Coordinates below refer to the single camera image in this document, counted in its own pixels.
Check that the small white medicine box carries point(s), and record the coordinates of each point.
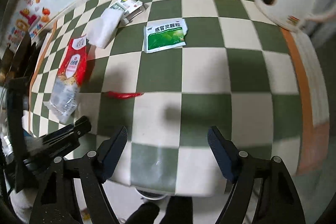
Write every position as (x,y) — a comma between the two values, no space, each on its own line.
(130,8)

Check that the green white medicine sachet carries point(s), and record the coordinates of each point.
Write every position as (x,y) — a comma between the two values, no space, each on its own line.
(165,35)

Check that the white tissue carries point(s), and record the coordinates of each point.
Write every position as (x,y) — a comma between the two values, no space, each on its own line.
(102,30)

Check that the white trash bin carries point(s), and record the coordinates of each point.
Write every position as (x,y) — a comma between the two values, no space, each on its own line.
(150,195)

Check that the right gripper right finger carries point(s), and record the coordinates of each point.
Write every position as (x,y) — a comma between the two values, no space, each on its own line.
(226,154)

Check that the colourful wall stickers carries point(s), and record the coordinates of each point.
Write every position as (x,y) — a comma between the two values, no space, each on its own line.
(29,17)

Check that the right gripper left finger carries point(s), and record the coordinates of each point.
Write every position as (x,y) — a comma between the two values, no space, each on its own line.
(109,153)

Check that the red white snack bag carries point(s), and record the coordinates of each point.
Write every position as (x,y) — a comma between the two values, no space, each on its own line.
(69,79)

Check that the red chili pepper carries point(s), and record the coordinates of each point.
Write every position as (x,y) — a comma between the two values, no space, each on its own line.
(122,96)

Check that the green white checkered tablecloth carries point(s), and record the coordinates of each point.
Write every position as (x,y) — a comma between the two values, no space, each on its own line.
(261,86)

